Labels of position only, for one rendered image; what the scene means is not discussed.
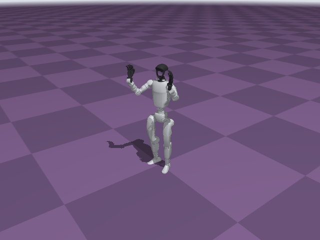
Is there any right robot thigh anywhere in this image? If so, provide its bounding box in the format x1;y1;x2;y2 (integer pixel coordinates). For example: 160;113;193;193
146;114;160;144

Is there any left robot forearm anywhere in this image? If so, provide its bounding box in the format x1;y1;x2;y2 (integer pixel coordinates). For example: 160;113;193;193
166;85;179;99

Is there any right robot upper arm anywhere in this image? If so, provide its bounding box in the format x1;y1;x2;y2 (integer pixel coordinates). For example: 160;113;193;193
134;79;154;96

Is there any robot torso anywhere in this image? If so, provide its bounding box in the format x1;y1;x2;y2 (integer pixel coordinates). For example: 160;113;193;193
152;78;171;123

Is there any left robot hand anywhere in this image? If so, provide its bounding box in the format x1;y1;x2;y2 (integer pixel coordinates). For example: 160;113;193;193
167;70;173;91

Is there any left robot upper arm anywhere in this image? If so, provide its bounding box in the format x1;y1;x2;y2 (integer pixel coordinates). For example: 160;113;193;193
171;84;179;102

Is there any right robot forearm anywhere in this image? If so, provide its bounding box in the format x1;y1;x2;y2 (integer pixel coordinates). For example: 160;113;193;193
126;78;137;92

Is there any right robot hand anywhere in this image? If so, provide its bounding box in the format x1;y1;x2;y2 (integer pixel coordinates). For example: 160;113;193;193
126;64;135;83

